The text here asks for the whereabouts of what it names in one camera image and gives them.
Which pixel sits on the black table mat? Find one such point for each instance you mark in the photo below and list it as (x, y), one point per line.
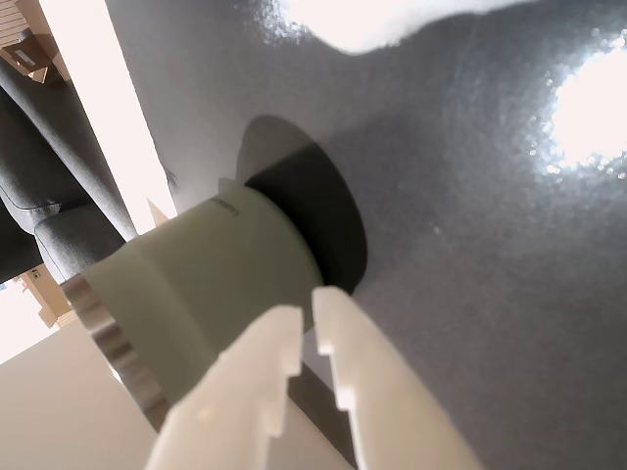
(465, 220)

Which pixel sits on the grey upholstered chair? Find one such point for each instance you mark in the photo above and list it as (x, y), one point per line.
(54, 186)

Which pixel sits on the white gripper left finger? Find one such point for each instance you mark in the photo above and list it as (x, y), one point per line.
(230, 391)

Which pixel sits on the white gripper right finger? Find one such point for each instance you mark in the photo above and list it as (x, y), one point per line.
(387, 391)

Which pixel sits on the brown cardboard box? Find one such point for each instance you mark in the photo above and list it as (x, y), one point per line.
(29, 54)

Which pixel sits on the pale green metal-rimmed mug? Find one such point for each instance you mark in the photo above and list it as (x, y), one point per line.
(206, 274)

